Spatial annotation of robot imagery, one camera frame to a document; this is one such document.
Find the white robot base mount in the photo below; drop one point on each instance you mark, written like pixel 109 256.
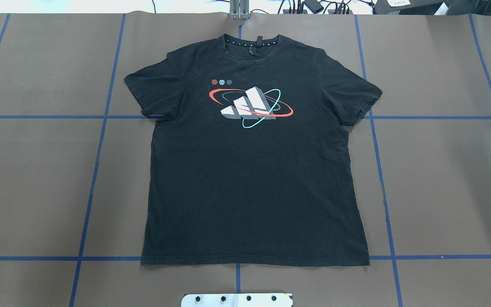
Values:
pixel 276 299

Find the black graphic t-shirt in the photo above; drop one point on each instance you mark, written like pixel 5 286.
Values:
pixel 250 155

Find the aluminium frame post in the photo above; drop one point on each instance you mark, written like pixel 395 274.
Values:
pixel 239 9

